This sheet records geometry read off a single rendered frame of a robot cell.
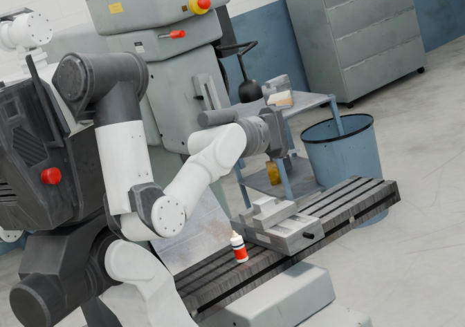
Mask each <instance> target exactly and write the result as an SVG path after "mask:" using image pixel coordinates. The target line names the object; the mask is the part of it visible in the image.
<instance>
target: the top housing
mask: <svg viewBox="0 0 465 327"><path fill-rule="evenodd" d="M85 1H86V4H87V7H88V9H89V12H90V15H91V18H92V21H93V25H94V27H95V31H96V32H97V33H98V34H99V35H102V36H104V35H112V34H117V33H122V32H130V31H135V30H143V29H148V28H156V27H161V26H167V25H170V24H173V23H175V22H178V21H180V20H183V19H187V18H189V17H192V16H195V15H196V14H194V13H193V12H192V11H191V9H190V7H189V0H85ZM229 2H230V0H211V5H210V7H209V9H208V10H212V9H214V8H218V7H219V6H223V5H226V4H227V3H229ZM185 5H186V6H187V8H188V10H187V11H185V12H183V10H182V6H185Z"/></svg>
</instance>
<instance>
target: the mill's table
mask: <svg viewBox="0 0 465 327"><path fill-rule="evenodd" d="M400 200H401V197H400V194H399V189H398V186H397V183H396V181H395V180H387V181H385V179H380V178H375V179H373V178H370V177H363V178H362V176H355V175H353V176H352V177H350V178H348V179H347V180H344V181H342V182H341V183H339V184H337V185H335V186H334V187H332V188H330V189H328V190H327V191H324V192H323V193H321V194H319V195H317V196H316V197H314V198H312V199H311V200H308V201H307V202H305V203H303V204H301V205H300V206H298V207H297V209H298V213H300V214H305V215H308V216H313V217H316V218H319V219H320V221H321V224H322V228H323V231H324V234H325V237H324V238H322V239H320V240H319V241H316V242H315V243H313V244H311V245H310V246H308V247H306V248H305V249H303V250H300V251H299V252H297V253H295V254H294V255H292V256H289V255H286V254H283V253H280V252H276V251H274V250H270V249H268V248H266V247H262V246H260V245H256V244H254V243H250V242H248V241H244V240H243V242H244V245H245V248H246V252H247V255H248V260H247V261H245V262H243V263H238V262H237V260H236V257H235V253H234V251H233V247H232V244H230V245H228V246H226V247H224V248H222V249H221V250H219V251H217V252H215V253H214V254H211V255H210V256H208V257H206V258H204V259H203V260H201V261H199V262H198V263H195V264H194V265H192V266H190V267H188V268H186V269H185V270H183V271H181V272H179V273H178V274H175V275H174V276H173V278H174V284H175V288H176V291H177V292H178V294H179V296H180V298H181V300H182V302H183V303H184V305H185V307H186V309H187V311H188V313H189V315H190V316H191V318H192V320H193V321H194V322H195V323H196V324H198V323H199V322H201V321H203V320H204V319H206V318H208V317H209V316H211V315H213V314H215V313H216V312H218V311H219V310H221V309H222V308H224V307H226V306H227V305H229V304H231V303H232V302H234V301H236V300H238V299H239V298H241V297H243V296H244V295H246V294H247V293H249V292H250V291H252V290H254V289H256V288H257V287H259V286H261V285H262V284H263V283H266V282H267V281H269V280H270V279H272V278H273V277H276V276H277V275H279V274H280V273H282V272H283V271H285V270H287V269H289V268H290V267H292V266H293V265H295V264H296V263H299V262H300V261H301V260H303V259H305V258H307V257H308V256H310V255H312V254H313V253H315V252H317V251H318V250H320V249H321V248H323V247H324V246H326V245H328V244H330V243H331V242H333V241H335V240H336V239H338V238H340V237H341V236H343V235H344V234H346V233H348V232H350V231H351V230H353V229H354V228H356V227H358V226H359V225H361V224H363V223H364V222H366V221H368V220H370V219H371V218H373V217H374V216H376V215H377V214H379V213H381V212H382V211H384V210H386V209H387V208H389V207H391V206H393V205H394V204H395V203H397V202H399V201H400Z"/></svg>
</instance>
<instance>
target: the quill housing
mask: <svg viewBox="0 0 465 327"><path fill-rule="evenodd" d="M146 64H147V67H148V71H149V84H148V87H147V91H146V92H147V96H148V99H149V103H150V105H151V108H152V111H153V114H154V117H155V120H156V123H157V126H158V130H159V132H160V135H161V138H162V141H163V144H164V147H165V149H166V150H167V151H169V152H172V153H182V154H188V155H190V153H189V151H188V139H189V137H190V135H191V134H192V133H194V132H197V131H202V130H206V129H208V128H207V127H206V128H202V127H200V126H199V124H198V122H197V116H198V114H199V113H200V112H202V109H201V105H200V103H199V101H198V100H195V99H194V98H193V97H194V96H197V92H196V90H195V87H194V83H193V81H192V76H194V75H197V74H199V73H208V74H209V77H210V84H211V87H212V90H213V93H214V96H215V99H216V103H217V106H218V109H227V108H232V107H231V105H230V100H229V98H228V94H227V91H226V87H225V84H224V80H223V77H222V75H221V71H220V68H219V64H218V61H217V57H216V55H215V51H214V48H213V47H212V45H211V44H209V43H207V44H204V45H202V46H199V47H196V48H193V49H191V50H188V51H186V52H184V53H181V54H178V55H175V56H173V57H170V58H168V59H164V60H162V61H153V62H146Z"/></svg>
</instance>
